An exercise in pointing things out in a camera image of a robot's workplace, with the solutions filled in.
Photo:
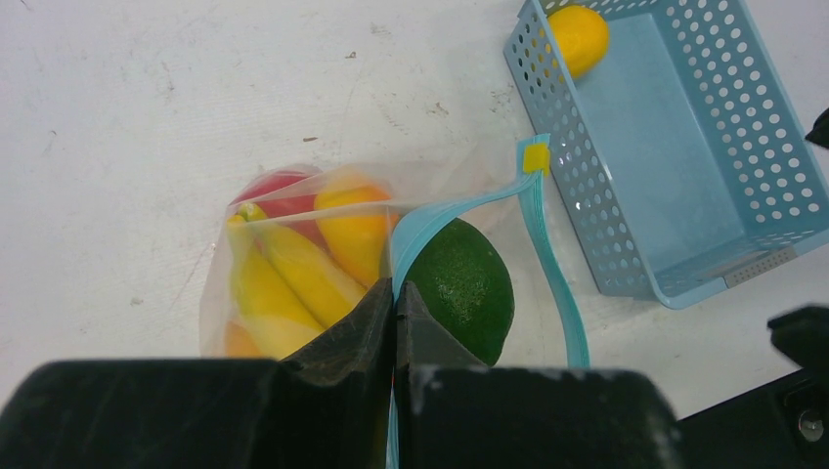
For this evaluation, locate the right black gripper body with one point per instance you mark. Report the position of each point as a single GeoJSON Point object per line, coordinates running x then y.
{"type": "Point", "coordinates": [781, 424]}

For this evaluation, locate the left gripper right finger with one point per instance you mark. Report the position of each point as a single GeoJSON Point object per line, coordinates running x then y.
{"type": "Point", "coordinates": [455, 412]}

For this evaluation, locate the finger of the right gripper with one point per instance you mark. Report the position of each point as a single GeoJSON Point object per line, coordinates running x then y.
{"type": "Point", "coordinates": [819, 133]}
{"type": "Point", "coordinates": [802, 336]}

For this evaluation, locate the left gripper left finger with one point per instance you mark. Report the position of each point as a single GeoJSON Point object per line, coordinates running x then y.
{"type": "Point", "coordinates": [194, 414]}

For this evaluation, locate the yellow orange fruit bottom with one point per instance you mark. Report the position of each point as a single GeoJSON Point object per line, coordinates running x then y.
{"type": "Point", "coordinates": [239, 344]}

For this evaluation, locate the yellow banana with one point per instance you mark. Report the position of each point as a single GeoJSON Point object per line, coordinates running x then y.
{"type": "Point", "coordinates": [286, 288]}

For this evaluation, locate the green avocado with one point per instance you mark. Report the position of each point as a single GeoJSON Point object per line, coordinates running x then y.
{"type": "Point", "coordinates": [466, 287]}

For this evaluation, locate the blue plastic basket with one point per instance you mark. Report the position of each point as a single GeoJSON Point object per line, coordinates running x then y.
{"type": "Point", "coordinates": [682, 167]}

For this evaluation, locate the clear zip top bag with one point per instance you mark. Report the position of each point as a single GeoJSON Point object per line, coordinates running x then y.
{"type": "Point", "coordinates": [501, 193]}

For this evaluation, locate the orange yellow mango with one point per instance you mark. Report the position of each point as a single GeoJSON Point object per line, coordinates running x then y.
{"type": "Point", "coordinates": [357, 243]}

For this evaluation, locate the red apple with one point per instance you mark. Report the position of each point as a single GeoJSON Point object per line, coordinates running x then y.
{"type": "Point", "coordinates": [275, 206]}

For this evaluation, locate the yellow lemon top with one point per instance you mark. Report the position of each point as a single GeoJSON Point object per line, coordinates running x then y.
{"type": "Point", "coordinates": [582, 37]}

